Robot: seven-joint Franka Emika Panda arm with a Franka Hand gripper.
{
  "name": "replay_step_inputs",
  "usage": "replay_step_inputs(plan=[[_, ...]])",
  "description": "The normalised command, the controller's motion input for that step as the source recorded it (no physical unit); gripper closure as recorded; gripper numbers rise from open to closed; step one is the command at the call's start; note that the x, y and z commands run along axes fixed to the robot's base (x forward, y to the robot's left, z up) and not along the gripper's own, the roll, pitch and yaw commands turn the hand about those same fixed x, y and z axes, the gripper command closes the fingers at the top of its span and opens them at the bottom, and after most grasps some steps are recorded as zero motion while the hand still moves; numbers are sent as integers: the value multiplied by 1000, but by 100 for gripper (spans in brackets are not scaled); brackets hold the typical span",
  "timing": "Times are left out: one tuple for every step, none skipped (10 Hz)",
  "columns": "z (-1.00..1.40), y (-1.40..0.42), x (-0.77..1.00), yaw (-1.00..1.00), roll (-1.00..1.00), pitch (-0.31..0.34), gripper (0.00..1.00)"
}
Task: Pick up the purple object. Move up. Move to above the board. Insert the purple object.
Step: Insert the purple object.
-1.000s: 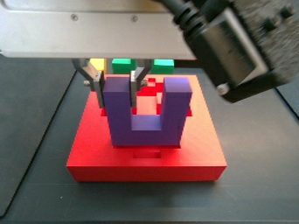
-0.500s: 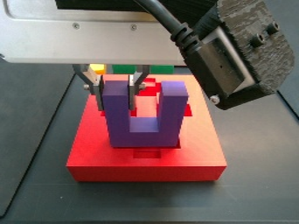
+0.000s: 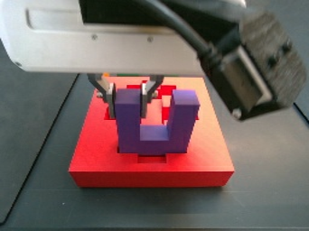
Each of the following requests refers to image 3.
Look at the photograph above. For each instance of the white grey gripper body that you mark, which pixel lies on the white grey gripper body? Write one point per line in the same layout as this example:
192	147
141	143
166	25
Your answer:
48	40

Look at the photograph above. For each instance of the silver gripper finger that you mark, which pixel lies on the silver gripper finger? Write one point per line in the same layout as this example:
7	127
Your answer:
149	89
107	91

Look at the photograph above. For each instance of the purple U-shaped block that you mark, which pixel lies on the purple U-shaped block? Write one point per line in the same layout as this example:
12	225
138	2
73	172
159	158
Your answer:
155	139

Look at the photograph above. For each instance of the red slotted board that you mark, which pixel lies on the red slotted board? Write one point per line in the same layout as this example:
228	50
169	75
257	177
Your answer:
101	167

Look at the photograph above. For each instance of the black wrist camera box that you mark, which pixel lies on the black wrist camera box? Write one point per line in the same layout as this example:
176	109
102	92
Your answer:
254	67

